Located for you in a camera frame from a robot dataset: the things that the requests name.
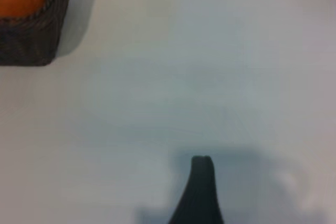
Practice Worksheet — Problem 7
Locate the brown wicker basket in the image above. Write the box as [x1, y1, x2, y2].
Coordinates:
[0, 0, 76, 67]

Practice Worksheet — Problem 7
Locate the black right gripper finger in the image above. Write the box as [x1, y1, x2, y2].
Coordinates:
[167, 155, 224, 224]

